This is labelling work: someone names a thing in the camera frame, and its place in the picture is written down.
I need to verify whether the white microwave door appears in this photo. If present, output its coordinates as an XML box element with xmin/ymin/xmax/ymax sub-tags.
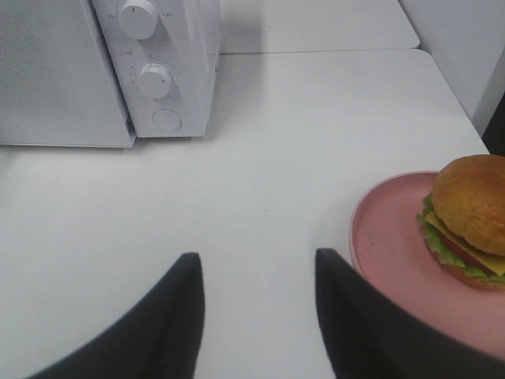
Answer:
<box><xmin>1</xmin><ymin>1</ymin><xmax>135</xmax><ymax>148</ymax></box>

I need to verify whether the white microwave oven body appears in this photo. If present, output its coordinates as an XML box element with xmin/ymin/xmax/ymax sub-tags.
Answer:
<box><xmin>92</xmin><ymin>0</ymin><xmax>221</xmax><ymax>138</ymax></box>

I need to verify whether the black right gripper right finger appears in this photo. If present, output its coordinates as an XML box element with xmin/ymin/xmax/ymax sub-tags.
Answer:
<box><xmin>315</xmin><ymin>248</ymin><xmax>504</xmax><ymax>378</ymax></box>

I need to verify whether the round white door button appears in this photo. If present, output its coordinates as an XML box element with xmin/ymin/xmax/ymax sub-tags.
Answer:
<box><xmin>153</xmin><ymin>109</ymin><xmax>182</xmax><ymax>135</ymax></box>

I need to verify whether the white round knob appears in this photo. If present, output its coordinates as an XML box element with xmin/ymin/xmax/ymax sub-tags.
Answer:
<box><xmin>137</xmin><ymin>63</ymin><xmax>173</xmax><ymax>99</ymax></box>
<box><xmin>118</xmin><ymin>0</ymin><xmax>159</xmax><ymax>40</ymax></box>

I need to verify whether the pink round plate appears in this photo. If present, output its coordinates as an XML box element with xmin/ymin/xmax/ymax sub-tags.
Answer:
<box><xmin>350</xmin><ymin>171</ymin><xmax>504</xmax><ymax>358</ymax></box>

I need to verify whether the burger with lettuce and cheese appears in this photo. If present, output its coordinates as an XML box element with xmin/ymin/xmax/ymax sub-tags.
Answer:
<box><xmin>417</xmin><ymin>154</ymin><xmax>504</xmax><ymax>291</ymax></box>

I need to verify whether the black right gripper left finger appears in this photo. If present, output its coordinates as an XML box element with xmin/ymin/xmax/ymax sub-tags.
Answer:
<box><xmin>35</xmin><ymin>253</ymin><xmax>205</xmax><ymax>378</ymax></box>

